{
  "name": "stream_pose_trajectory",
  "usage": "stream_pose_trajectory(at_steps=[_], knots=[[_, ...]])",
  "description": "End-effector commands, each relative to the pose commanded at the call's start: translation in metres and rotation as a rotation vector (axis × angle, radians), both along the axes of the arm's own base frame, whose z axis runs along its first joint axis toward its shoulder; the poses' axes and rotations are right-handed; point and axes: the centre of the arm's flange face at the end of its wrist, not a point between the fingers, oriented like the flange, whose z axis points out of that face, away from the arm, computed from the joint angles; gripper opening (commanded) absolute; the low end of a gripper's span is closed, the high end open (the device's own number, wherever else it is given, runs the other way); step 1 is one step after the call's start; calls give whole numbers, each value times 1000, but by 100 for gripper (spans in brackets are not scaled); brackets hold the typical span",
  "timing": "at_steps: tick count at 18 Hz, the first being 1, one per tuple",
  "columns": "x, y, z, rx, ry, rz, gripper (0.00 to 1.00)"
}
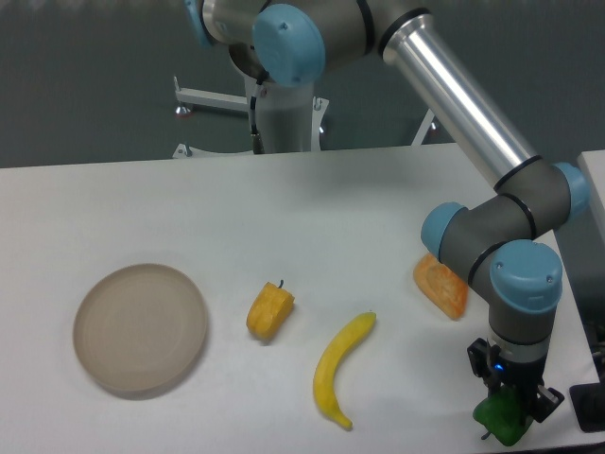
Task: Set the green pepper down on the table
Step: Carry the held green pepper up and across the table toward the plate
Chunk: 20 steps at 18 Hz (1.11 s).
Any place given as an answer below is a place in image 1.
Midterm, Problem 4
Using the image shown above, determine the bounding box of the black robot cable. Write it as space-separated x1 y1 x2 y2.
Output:
249 70 270 155

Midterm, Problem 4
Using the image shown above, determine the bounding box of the yellow toy bell pepper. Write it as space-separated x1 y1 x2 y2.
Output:
246 282 295 341

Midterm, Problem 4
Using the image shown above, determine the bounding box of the green toy pepper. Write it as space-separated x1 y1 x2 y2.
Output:
473 386 533 446

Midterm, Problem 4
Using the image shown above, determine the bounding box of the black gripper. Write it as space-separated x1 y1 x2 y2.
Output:
467 336 564 423

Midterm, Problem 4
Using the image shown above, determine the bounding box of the orange toy pumpkin slice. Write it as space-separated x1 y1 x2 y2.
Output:
413 253 469 321

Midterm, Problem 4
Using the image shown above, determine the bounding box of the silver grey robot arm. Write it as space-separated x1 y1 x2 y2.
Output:
184 1 590 424

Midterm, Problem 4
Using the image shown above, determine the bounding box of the beige round plate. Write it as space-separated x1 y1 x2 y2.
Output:
73 264 209 399

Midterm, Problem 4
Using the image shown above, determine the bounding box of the black device at table edge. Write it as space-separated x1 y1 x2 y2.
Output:
568 321 605 432

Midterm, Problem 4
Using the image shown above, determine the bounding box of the yellow toy banana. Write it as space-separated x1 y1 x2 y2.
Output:
312 312 377 431

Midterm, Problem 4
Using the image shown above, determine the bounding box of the white side table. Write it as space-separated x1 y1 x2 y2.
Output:
579 149 605 211

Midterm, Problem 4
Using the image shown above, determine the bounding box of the white robot stand frame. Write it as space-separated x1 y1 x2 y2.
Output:
174 77 446 158

